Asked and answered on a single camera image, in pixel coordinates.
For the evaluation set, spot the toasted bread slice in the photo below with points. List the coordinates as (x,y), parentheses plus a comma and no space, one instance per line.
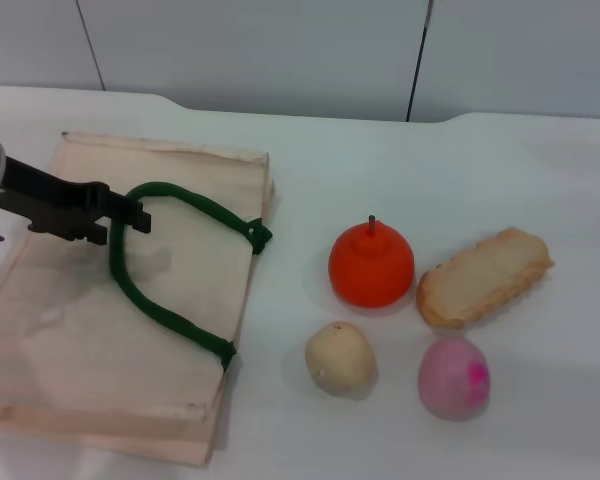
(480,280)

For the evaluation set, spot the orange toy fruit with stem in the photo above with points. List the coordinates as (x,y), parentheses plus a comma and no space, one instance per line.
(370,270)

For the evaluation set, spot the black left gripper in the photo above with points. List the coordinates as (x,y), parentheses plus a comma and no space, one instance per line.
(55,200)

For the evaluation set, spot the beige round fruit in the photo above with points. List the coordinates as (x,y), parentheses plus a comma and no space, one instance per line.
(340,360)

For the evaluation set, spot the pink peach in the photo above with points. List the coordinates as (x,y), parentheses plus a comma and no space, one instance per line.
(450,380)

